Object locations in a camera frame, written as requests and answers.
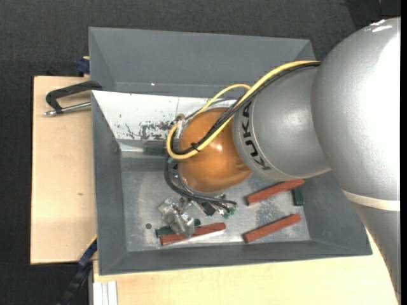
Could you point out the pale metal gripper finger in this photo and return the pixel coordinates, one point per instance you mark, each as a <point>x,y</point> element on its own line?
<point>167,207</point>
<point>183,223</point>

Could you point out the dark green flat block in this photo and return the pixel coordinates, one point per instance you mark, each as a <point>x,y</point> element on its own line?
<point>298,197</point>
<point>162,231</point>

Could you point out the red-brown flat block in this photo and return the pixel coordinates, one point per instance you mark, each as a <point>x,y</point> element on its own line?
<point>271,228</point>
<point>210,229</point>
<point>273,191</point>

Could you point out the grey metal bin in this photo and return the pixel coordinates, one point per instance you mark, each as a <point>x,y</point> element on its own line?
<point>136,202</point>

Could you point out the pale wood board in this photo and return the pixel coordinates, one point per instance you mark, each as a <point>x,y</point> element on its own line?
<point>60,176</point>

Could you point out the black cylinder on white bracket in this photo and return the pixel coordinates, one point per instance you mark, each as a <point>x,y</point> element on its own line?
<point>209,208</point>

